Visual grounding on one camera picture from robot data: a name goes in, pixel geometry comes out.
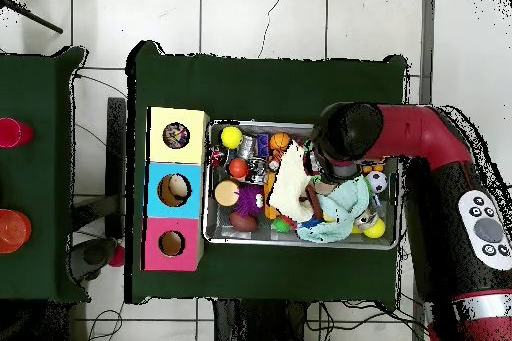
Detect colourful patterned paper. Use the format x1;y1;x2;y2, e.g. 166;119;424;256
163;122;190;149

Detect shallow clear mesh bin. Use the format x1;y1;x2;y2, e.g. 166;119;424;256
201;118;403;250

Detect wooden box with three holes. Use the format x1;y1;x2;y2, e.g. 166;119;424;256
139;106;211;271

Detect red orange ball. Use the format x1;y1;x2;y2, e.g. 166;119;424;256
228;157;250;179

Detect purple spiky ball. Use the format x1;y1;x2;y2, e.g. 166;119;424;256
233;182;265;218

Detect orange mini basketball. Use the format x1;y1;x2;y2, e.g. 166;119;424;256
269;131;291;152

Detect cream knitted cloth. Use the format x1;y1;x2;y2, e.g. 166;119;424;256
268;141;318;223

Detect large yellow ball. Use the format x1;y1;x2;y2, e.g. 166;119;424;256
220;125;244;150

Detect mint green cloth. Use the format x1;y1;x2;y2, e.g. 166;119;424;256
296;174;373;245

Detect black and white soccer ball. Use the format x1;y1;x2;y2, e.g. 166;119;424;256
365;170;388;193

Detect black upright panel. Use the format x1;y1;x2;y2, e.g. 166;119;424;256
105;96;128;240

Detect dark green side table cloth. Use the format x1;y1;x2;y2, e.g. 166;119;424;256
0;46;91;304

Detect pink round object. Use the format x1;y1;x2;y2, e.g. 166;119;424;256
0;116;35;149

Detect orange red round object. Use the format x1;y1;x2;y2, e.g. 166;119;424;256
0;208;32;254

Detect black slanted rod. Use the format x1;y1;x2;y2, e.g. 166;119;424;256
0;0;64;35

